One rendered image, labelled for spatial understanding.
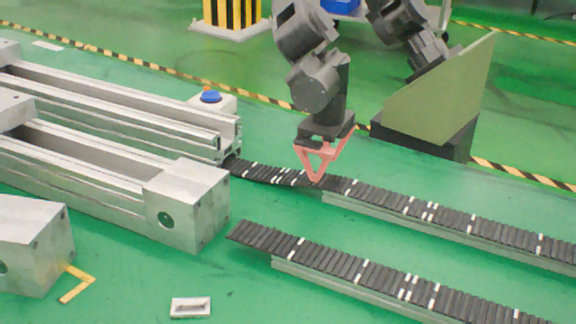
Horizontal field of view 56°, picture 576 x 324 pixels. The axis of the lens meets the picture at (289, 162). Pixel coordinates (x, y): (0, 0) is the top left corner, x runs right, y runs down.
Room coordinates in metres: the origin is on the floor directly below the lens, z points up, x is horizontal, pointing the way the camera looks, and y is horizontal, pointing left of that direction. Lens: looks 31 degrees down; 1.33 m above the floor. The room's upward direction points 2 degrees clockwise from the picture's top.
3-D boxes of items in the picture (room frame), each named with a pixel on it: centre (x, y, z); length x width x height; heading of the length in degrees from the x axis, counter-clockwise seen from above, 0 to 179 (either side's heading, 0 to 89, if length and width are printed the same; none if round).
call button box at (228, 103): (1.04, 0.17, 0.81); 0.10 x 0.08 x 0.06; 155
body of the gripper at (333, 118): (0.80, -0.06, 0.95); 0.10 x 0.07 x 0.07; 156
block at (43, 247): (0.59, 0.36, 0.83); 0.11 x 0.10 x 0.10; 170
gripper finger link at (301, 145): (0.77, -0.05, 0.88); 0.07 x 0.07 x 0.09; 66
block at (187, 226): (0.70, 0.15, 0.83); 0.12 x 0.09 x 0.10; 155
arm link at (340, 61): (0.79, -0.06, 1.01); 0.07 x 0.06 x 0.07; 159
